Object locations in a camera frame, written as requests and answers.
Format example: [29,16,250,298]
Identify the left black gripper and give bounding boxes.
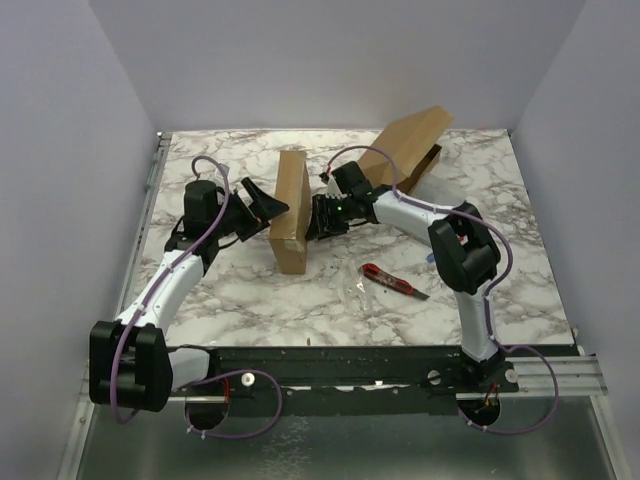
[210,177,288,241]

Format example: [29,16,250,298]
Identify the taped brown cardboard box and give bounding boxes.
[269,150,311,275]

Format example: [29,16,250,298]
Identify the red black utility knife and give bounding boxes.
[361,263,429,301]

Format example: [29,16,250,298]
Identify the brown cardboard express box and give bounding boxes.
[371,106,454,194]

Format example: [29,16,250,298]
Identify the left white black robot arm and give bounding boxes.
[89,178,289,412]

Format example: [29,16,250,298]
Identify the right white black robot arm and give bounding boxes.
[306,162,501,391]

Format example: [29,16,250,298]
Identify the clear plastic wrap piece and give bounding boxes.
[338,259,374,319]

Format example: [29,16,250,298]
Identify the clear plastic container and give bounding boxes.
[411,173,466,208]

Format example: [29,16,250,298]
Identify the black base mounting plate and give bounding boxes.
[198,346,519,418]

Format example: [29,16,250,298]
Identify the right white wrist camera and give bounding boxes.
[320,172,346,200]

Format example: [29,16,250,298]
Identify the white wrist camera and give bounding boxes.
[320,172,346,200]
[209,172,226,204]

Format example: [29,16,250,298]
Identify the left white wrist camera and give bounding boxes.
[209,172,226,204]

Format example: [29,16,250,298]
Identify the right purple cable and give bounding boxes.
[323,144,560,434]

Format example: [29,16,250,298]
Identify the purple cable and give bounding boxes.
[108,156,284,441]
[323,144,560,434]

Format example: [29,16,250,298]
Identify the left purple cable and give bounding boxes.
[108,156,284,441]

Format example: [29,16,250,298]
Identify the aluminium frame rail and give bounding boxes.
[164,353,607,401]

